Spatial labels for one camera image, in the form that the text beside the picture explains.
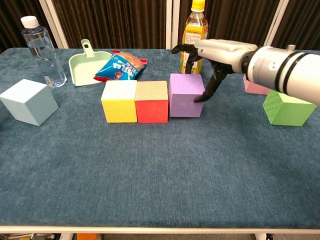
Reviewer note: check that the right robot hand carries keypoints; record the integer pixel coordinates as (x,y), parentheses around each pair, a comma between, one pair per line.
(222,52)

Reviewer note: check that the purple foam cube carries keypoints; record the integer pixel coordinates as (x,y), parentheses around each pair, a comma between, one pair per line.
(183,100)

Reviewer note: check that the green foam cube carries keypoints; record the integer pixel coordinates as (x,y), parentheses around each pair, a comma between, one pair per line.
(290,112)

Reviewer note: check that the red foam cube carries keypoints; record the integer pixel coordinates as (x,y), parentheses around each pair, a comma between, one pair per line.
(152,110)

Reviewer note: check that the yellow foam cube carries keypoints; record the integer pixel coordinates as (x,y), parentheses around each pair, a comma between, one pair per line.
(119,110)

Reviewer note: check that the light blue foam cube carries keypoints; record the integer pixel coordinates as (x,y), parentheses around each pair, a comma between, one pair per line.
(27,100)

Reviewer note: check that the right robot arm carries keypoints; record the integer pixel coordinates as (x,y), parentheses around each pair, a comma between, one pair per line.
(287,70)

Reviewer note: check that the yellow-capped tea bottle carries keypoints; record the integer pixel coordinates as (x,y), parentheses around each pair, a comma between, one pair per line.
(196,27)

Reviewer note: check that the pink foam cube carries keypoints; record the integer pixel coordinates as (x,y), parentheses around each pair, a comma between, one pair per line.
(253,88)

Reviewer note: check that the blue snack bag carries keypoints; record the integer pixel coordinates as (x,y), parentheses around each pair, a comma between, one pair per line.
(122,67)

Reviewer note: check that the blue table mat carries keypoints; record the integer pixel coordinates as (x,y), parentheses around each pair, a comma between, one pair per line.
(160,175)

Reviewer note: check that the mint green dustpan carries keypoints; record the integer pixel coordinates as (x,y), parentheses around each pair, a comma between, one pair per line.
(85,70)

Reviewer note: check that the clear plastic water bottle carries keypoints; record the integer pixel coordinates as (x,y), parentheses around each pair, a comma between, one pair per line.
(45,55)

